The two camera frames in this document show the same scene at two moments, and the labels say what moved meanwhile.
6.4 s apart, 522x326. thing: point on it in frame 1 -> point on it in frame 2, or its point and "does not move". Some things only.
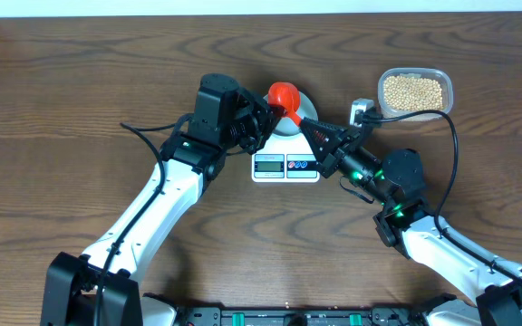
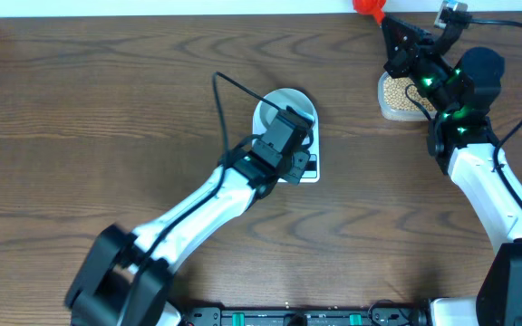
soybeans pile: (412, 94) does not move
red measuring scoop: (285, 94) -> (372, 7)
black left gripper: (258, 115) -> (298, 158)
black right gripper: (333, 153) -> (401, 59)
